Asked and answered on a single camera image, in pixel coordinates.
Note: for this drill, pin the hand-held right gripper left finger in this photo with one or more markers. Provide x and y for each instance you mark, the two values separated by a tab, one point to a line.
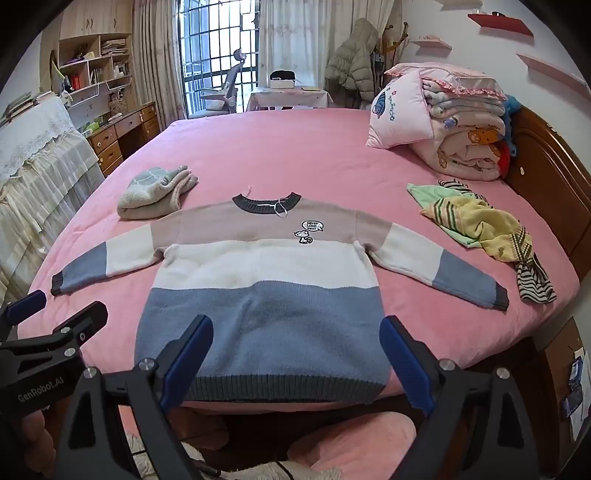
189	355

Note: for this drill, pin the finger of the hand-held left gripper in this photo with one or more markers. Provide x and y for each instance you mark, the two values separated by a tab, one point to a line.
27	304
87	318

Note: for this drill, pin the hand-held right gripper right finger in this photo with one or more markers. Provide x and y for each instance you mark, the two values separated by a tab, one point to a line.
406	364

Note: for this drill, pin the colour-block knit sweater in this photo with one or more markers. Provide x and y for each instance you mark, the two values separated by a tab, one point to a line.
277	300

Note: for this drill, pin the person's pink fleece clothing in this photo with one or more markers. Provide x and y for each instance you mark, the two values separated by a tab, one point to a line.
360	443

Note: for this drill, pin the fuzzy green cream sweater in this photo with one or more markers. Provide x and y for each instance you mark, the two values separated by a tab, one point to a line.
152	198

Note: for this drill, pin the wooden nightstand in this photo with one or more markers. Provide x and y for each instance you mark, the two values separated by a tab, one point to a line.
554	369

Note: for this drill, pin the black white striped cloth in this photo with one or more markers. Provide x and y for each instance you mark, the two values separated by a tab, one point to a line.
531	281

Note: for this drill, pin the lace covered furniture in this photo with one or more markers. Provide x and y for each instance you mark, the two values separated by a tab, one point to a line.
41	152

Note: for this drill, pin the yellow striped small cloth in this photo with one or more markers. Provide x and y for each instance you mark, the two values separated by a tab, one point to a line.
489	230

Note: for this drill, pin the green small cloth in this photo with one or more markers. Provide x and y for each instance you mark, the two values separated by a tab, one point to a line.
427	194

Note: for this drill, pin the wooden desk with drawers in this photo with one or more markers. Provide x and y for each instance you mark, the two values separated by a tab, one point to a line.
106	138

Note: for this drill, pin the green packet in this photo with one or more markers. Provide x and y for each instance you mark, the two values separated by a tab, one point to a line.
94	123

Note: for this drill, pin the row of books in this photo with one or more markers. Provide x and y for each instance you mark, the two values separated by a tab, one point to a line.
18	106

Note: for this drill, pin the pink bed blanket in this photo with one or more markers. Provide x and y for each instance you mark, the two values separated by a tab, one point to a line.
300	152

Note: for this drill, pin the stack of folded quilts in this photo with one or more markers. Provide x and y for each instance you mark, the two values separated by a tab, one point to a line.
466	138

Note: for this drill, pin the green paper sheet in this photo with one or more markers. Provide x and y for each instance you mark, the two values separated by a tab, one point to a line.
56	71

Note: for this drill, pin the wooden headboard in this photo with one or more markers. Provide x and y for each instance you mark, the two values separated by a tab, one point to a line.
549	175

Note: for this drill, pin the pink printed pillow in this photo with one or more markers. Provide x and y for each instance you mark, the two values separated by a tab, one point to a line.
401	120

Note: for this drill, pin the wooden bookshelf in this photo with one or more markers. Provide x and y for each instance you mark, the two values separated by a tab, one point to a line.
111	62

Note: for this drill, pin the grey office chair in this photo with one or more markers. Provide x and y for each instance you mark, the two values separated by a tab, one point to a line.
226	92

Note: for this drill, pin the beige curtain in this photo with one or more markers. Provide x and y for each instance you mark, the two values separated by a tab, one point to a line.
152	55

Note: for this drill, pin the small table with tablecloth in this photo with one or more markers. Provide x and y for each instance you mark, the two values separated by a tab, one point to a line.
286	99

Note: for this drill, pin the blue cloth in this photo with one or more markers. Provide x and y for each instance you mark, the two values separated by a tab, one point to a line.
511	108

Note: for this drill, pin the white box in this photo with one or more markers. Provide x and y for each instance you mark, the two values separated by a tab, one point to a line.
282	84

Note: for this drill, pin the pink frilled pillow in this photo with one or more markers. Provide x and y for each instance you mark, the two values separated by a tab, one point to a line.
443	74

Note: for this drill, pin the window grille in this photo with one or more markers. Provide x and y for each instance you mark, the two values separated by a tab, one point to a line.
207	37

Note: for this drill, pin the olive puffer jacket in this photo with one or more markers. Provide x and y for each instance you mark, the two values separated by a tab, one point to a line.
355	60

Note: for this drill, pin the wooden coat rack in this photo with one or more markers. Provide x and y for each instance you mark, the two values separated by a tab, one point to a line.
400	41

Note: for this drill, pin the white sheer curtain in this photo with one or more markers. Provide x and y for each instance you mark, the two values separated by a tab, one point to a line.
295	37

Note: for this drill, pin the small pink wall shelf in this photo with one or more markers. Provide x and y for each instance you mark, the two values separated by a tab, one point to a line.
431	44

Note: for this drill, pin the long pink wall shelf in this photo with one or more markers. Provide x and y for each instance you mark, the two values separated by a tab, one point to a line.
549	69

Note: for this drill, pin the red wall shelf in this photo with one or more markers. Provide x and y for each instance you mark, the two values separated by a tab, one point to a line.
498	23

